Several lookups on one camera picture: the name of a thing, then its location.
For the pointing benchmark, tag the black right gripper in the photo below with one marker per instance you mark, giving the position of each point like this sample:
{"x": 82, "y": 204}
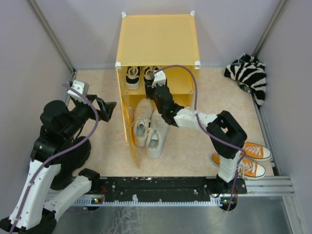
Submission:
{"x": 156, "y": 86}

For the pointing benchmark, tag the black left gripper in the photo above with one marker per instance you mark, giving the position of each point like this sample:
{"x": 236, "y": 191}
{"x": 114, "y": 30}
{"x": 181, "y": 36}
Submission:
{"x": 106, "y": 108}

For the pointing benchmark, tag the white sneaker one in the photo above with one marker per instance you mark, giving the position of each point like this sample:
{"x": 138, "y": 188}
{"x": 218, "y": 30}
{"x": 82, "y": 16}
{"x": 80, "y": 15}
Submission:
{"x": 156, "y": 135}
{"x": 142, "y": 119}

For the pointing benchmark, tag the black white sneaker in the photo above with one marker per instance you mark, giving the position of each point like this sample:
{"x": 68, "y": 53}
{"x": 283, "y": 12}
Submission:
{"x": 148, "y": 71}
{"x": 133, "y": 77}

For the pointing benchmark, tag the orange sneaker one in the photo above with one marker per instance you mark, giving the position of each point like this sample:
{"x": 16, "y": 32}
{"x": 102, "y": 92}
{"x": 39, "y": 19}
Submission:
{"x": 257, "y": 152}

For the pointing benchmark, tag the orange sneaker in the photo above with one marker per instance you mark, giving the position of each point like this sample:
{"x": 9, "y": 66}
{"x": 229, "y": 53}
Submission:
{"x": 246, "y": 168}

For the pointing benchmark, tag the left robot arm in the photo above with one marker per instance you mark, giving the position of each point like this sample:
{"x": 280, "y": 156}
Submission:
{"x": 56, "y": 177}

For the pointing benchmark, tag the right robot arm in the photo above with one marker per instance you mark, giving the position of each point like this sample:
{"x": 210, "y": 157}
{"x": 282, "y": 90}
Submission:
{"x": 226, "y": 135}

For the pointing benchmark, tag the yellow plastic shoe cabinet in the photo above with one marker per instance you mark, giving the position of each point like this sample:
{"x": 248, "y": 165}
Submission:
{"x": 159, "y": 40}

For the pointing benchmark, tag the zebra striped cloth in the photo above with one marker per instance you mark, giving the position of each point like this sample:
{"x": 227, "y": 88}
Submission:
{"x": 250, "y": 76}

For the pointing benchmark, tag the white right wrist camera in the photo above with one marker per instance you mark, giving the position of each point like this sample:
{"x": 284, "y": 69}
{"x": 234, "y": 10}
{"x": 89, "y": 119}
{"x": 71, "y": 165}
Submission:
{"x": 159, "y": 79}

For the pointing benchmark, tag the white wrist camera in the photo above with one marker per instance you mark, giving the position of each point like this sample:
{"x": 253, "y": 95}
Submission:
{"x": 82, "y": 88}
{"x": 159, "y": 79}

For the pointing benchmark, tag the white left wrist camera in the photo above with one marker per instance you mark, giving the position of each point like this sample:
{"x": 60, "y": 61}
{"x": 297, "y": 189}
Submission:
{"x": 82, "y": 88}

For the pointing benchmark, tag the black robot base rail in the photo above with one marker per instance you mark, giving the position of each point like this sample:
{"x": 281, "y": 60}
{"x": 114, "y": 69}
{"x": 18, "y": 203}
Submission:
{"x": 162, "y": 191}

